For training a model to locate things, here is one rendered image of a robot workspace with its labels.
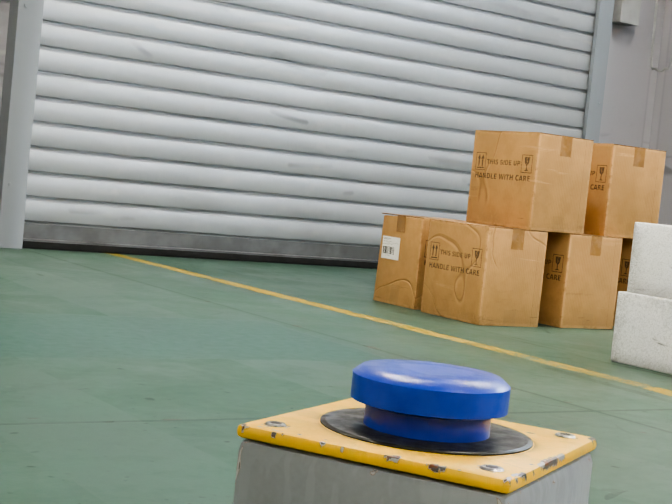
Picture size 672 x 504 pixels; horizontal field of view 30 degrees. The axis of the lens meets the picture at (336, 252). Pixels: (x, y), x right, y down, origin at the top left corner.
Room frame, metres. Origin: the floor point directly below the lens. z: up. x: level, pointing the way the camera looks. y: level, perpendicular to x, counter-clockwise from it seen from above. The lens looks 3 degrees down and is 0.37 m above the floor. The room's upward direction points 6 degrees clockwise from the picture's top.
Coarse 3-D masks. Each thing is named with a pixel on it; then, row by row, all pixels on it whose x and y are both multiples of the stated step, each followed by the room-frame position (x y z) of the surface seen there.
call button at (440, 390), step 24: (384, 360) 0.33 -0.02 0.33; (408, 360) 0.33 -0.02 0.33; (360, 384) 0.31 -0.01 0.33; (384, 384) 0.30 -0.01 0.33; (408, 384) 0.30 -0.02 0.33; (432, 384) 0.30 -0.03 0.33; (456, 384) 0.30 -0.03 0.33; (480, 384) 0.30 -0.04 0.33; (504, 384) 0.31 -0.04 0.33; (384, 408) 0.30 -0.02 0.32; (408, 408) 0.30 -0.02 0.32; (432, 408) 0.30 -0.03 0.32; (456, 408) 0.30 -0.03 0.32; (480, 408) 0.30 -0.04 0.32; (504, 408) 0.31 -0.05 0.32; (384, 432) 0.30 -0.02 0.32; (408, 432) 0.30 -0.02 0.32; (432, 432) 0.30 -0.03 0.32; (456, 432) 0.30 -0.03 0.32; (480, 432) 0.31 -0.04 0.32
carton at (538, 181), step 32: (480, 160) 4.05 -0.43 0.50; (512, 160) 3.93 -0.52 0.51; (544, 160) 3.86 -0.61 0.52; (576, 160) 3.94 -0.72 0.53; (480, 192) 4.04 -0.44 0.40; (512, 192) 3.92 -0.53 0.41; (544, 192) 3.87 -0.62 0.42; (576, 192) 3.95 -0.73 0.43; (512, 224) 3.91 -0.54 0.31; (544, 224) 3.88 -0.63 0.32; (576, 224) 3.96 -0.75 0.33
